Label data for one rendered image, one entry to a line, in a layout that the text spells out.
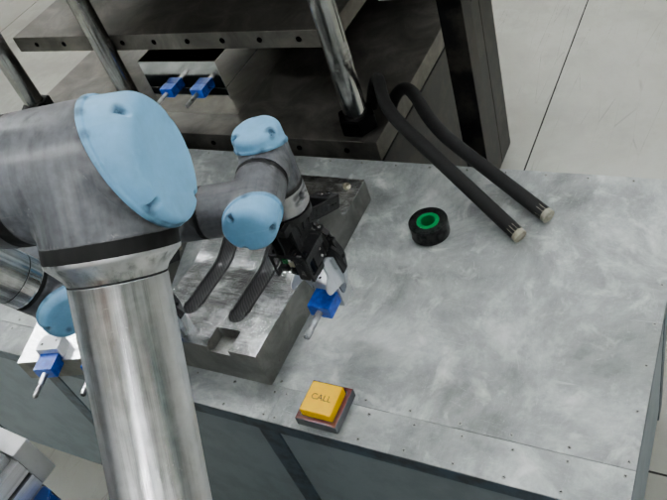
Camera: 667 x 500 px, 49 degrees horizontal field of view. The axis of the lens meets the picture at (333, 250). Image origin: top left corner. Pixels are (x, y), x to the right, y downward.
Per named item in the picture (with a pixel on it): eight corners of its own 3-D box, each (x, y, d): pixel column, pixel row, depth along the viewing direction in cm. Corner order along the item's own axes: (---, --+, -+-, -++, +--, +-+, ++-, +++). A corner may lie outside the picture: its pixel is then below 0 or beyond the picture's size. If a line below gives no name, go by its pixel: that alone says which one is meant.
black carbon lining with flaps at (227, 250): (246, 331, 136) (228, 299, 130) (179, 317, 144) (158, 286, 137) (322, 202, 156) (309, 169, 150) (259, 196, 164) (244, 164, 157)
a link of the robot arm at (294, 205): (268, 168, 114) (314, 171, 111) (278, 189, 118) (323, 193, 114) (246, 200, 110) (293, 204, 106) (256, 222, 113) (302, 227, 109)
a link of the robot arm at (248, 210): (209, 260, 101) (224, 206, 108) (286, 250, 98) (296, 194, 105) (186, 219, 95) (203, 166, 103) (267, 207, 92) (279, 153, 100)
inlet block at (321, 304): (324, 349, 124) (315, 330, 120) (298, 344, 126) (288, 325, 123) (352, 291, 132) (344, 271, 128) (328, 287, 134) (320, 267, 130)
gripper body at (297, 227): (277, 279, 121) (252, 226, 112) (299, 241, 125) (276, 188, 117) (318, 285, 117) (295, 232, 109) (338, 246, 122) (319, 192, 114)
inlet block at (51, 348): (53, 405, 143) (37, 389, 139) (31, 406, 144) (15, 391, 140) (76, 349, 152) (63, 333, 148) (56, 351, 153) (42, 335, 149)
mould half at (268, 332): (271, 385, 135) (245, 341, 126) (162, 359, 147) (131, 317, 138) (371, 199, 163) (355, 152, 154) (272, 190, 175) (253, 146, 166)
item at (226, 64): (237, 114, 206) (213, 61, 195) (163, 111, 219) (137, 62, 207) (311, 18, 235) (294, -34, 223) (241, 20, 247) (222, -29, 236)
